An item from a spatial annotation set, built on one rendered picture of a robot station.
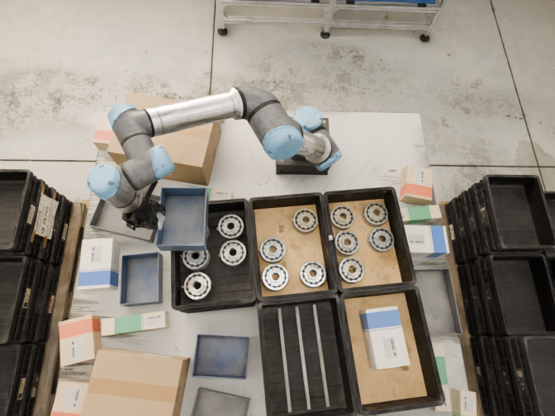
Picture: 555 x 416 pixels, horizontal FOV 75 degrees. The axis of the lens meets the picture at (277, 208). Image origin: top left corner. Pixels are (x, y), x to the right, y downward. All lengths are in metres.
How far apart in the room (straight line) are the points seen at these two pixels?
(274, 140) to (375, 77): 2.11
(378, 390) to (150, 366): 0.81
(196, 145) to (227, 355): 0.86
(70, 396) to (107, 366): 0.20
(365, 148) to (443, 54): 1.76
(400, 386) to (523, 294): 1.06
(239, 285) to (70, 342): 0.66
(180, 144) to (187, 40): 1.72
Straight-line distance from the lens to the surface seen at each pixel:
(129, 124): 0.98
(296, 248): 1.47
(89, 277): 1.61
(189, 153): 1.56
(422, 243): 1.66
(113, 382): 1.48
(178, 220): 1.27
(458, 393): 1.70
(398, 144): 1.93
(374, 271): 1.52
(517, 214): 2.33
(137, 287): 1.63
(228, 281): 1.44
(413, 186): 1.76
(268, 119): 1.07
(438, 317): 1.73
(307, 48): 3.15
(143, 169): 0.92
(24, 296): 2.14
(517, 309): 2.32
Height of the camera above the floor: 2.25
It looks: 70 degrees down
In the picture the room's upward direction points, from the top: 9 degrees clockwise
